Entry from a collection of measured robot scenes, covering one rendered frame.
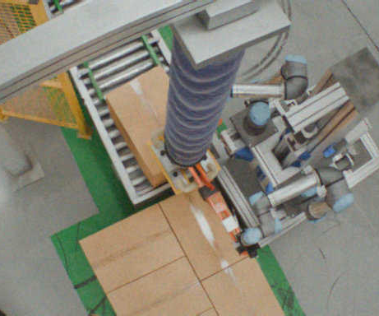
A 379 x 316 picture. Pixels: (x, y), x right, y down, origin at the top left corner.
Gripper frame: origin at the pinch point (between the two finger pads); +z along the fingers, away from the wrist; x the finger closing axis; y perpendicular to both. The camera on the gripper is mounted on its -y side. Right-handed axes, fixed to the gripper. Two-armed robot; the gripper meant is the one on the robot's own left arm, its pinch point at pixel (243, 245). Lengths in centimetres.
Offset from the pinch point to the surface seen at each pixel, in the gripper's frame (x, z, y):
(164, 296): 49, 71, -4
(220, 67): 4, -139, 49
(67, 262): 102, 126, 53
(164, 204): 18, 71, 50
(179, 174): 9, 11, 52
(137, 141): 18, 31, 86
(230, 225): 0.7, -1.3, 13.3
